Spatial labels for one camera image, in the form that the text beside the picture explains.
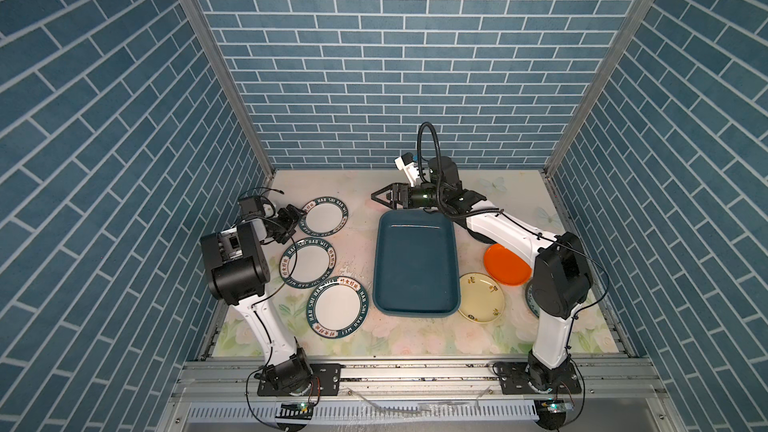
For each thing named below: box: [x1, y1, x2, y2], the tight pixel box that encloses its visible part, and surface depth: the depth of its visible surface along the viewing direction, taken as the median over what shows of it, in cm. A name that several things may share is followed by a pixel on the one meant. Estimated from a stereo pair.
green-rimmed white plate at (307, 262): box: [279, 238, 337, 289], surface depth 96 cm
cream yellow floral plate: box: [458, 272, 505, 324], surface depth 89 cm
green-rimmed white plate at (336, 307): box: [306, 276, 369, 339], surface depth 87 cm
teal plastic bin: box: [373, 210, 461, 318], surface depth 94 cm
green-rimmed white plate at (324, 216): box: [298, 196, 349, 237], surface depth 108 cm
